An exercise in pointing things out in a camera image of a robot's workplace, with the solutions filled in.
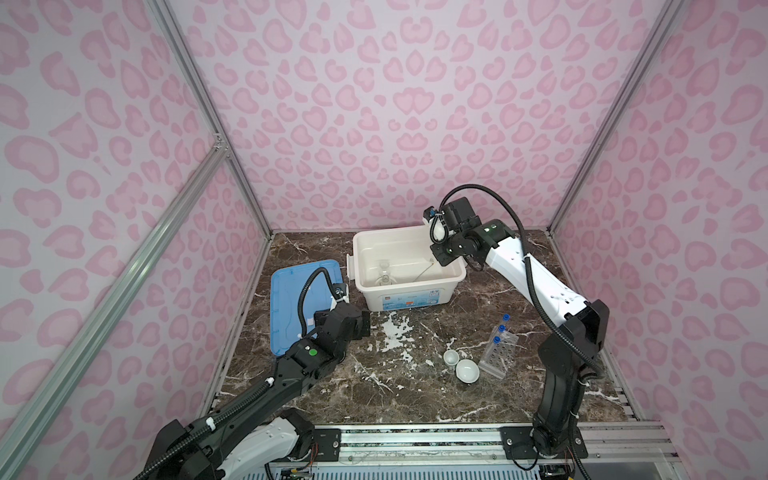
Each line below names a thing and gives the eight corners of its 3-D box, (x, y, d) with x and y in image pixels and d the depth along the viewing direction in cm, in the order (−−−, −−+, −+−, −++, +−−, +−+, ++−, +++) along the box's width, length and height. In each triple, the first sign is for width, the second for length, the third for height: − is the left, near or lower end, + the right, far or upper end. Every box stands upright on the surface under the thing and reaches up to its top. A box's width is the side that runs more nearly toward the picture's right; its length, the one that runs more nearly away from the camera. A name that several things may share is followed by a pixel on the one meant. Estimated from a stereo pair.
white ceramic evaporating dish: (457, 383, 84) (458, 381, 83) (454, 361, 88) (455, 358, 87) (480, 383, 84) (481, 381, 83) (476, 361, 88) (477, 358, 87)
